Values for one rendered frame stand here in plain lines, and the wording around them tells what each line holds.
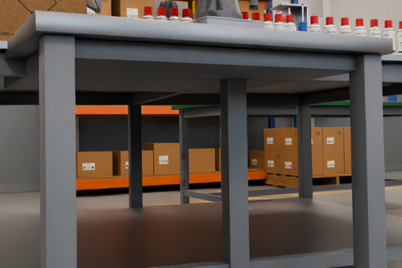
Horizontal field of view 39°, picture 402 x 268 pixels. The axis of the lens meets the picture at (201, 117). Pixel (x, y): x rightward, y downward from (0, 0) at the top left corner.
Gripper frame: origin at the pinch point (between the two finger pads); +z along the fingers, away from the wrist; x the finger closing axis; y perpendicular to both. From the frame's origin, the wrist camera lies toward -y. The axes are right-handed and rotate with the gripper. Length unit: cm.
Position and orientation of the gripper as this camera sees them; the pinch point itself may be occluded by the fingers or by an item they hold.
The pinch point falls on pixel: (98, 9)
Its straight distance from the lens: 221.5
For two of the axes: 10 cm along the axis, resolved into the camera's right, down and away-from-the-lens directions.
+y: -3.2, 0.4, 9.5
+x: -8.1, 5.0, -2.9
